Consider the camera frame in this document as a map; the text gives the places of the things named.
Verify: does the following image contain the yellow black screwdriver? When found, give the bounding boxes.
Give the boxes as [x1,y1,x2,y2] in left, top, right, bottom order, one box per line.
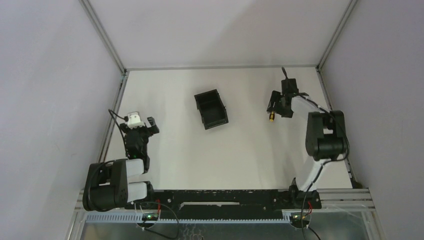
[269,111,275,122]

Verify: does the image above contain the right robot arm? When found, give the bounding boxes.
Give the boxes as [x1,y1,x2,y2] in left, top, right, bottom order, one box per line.
[266,77,350,208]

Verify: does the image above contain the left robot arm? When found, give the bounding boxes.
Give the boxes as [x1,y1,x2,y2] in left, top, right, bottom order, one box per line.
[82,112,160,212]

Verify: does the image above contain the black plastic bin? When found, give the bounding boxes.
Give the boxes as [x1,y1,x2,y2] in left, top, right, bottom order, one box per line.
[194,89,229,130]

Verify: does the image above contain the left controller board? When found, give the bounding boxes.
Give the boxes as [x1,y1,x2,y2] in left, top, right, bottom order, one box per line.
[141,213,159,222]

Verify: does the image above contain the controller board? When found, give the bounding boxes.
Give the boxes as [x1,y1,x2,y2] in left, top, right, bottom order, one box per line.
[289,212,312,229]
[141,213,159,222]

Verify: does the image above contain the right controller board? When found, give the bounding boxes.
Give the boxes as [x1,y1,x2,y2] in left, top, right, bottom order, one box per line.
[289,212,312,229]

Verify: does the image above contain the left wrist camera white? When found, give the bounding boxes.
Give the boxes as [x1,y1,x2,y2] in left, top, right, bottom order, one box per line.
[126,111,145,129]

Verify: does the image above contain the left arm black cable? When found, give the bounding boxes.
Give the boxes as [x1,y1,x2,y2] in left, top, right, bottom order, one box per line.
[108,109,129,157]

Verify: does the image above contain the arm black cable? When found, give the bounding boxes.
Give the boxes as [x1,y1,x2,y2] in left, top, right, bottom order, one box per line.
[281,67,351,240]
[108,109,129,157]

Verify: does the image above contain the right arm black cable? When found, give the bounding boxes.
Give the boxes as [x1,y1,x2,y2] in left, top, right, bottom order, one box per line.
[281,67,351,240]

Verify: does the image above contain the slotted grey cable duct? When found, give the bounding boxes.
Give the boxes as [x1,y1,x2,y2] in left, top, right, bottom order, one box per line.
[85,211,292,224]

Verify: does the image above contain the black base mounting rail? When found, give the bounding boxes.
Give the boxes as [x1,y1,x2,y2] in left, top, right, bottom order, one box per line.
[133,189,322,221]

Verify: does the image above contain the left base black cable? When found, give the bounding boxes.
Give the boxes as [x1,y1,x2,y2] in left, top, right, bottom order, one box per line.
[134,201,180,240]

